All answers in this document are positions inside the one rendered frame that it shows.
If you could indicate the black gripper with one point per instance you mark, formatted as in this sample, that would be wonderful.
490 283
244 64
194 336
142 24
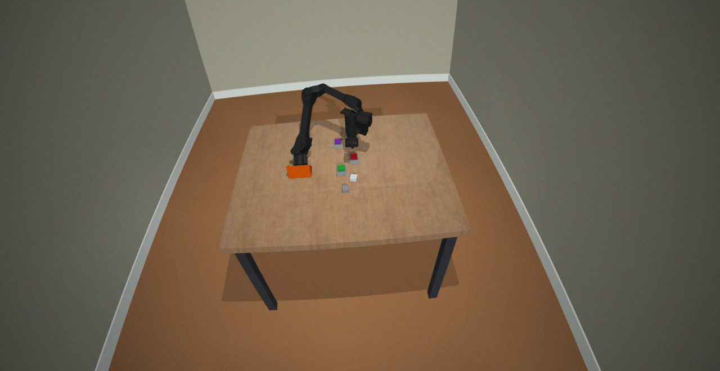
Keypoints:
351 140

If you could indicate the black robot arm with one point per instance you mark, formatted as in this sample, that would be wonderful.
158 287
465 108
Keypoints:
309 95

